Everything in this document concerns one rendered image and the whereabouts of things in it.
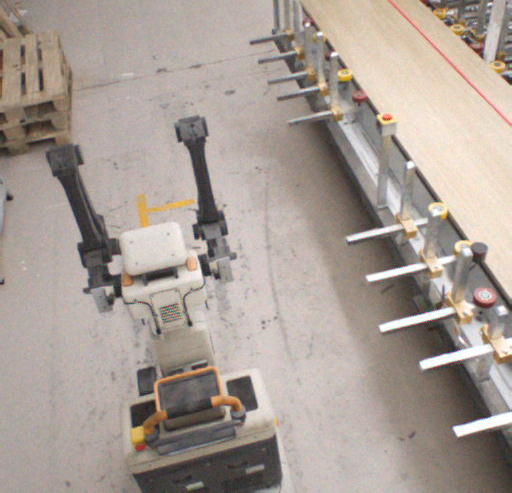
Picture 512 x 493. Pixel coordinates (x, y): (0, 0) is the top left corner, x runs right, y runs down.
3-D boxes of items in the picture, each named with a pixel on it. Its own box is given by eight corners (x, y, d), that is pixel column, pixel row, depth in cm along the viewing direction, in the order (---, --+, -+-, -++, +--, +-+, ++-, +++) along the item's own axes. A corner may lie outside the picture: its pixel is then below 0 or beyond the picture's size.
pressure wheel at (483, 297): (475, 323, 232) (480, 304, 224) (465, 307, 237) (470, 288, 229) (495, 318, 232) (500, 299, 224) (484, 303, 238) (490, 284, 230)
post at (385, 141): (378, 210, 296) (383, 135, 264) (374, 204, 299) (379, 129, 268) (387, 208, 296) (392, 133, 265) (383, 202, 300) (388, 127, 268)
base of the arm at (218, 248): (204, 263, 211) (237, 255, 212) (199, 241, 212) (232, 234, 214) (205, 266, 220) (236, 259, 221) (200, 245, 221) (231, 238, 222)
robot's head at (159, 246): (188, 263, 201) (178, 219, 201) (126, 278, 199) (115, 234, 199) (188, 261, 215) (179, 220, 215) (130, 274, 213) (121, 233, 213)
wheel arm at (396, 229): (348, 247, 265) (348, 240, 262) (345, 242, 267) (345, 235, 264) (441, 225, 269) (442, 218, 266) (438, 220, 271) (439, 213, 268)
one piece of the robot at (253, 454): (288, 498, 253) (272, 394, 195) (160, 534, 248) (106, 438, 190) (268, 427, 277) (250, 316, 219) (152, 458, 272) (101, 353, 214)
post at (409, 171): (399, 248, 279) (407, 166, 245) (396, 243, 281) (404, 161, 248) (406, 246, 279) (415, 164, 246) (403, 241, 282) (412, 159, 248)
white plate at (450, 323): (455, 346, 236) (459, 331, 229) (427, 297, 255) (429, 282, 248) (457, 346, 236) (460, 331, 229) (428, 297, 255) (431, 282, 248)
